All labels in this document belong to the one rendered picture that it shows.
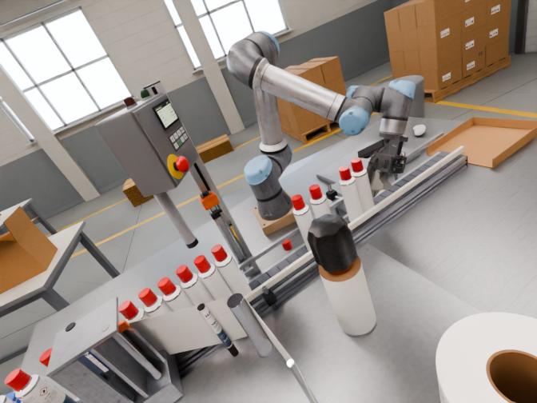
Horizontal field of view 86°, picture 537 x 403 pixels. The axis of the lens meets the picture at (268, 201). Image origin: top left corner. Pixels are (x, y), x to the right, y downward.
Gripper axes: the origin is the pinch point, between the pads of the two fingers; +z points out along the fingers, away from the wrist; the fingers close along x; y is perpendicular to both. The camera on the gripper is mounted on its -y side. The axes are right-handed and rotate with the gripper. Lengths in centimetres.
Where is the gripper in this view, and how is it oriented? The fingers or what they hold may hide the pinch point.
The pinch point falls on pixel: (372, 193)
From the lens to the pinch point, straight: 104.4
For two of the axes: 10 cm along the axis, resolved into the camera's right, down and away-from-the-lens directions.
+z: -1.1, 9.5, 3.0
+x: 8.9, -0.4, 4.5
